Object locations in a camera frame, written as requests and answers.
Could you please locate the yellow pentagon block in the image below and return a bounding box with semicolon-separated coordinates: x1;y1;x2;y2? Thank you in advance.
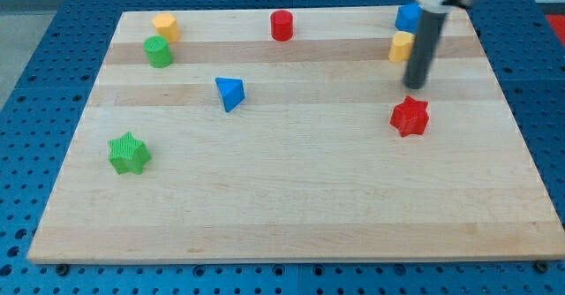
388;31;415;63

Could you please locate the wooden board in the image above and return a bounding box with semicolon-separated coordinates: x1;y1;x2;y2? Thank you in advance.
27;6;564;265

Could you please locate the yellow hexagon block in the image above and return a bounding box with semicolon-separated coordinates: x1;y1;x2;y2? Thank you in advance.
152;13;181;43

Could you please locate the green cylinder block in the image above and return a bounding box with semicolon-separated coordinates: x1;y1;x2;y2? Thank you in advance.
143;35;173;68

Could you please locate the blue triangle block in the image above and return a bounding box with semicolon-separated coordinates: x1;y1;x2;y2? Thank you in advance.
215;78;245;112

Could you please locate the green star block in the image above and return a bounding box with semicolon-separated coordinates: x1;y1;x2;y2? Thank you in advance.
108;132;152;175

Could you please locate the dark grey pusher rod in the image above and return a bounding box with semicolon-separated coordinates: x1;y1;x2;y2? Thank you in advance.
403;10;447;89

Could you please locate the blue cube block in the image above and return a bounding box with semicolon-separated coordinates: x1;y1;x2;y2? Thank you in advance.
395;3;422;34

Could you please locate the red star block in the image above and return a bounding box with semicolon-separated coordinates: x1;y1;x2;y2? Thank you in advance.
390;95;429;137

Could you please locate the red cylinder block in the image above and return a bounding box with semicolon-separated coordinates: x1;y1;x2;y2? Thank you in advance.
270;10;293;42

